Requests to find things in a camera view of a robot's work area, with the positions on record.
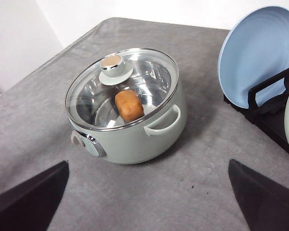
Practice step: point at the green electric steamer pot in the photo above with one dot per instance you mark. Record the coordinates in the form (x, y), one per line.
(143, 142)

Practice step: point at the black plate rack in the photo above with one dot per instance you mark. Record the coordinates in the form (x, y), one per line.
(271, 115)

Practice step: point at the brown potato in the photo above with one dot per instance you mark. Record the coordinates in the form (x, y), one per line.
(129, 105)

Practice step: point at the glass pot lid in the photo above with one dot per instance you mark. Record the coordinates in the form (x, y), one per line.
(122, 89)

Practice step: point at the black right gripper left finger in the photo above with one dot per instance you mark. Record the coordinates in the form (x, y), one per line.
(32, 204)

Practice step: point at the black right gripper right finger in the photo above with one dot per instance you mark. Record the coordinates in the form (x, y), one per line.
(263, 201)

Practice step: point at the blue plate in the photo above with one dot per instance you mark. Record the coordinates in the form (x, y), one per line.
(253, 51)

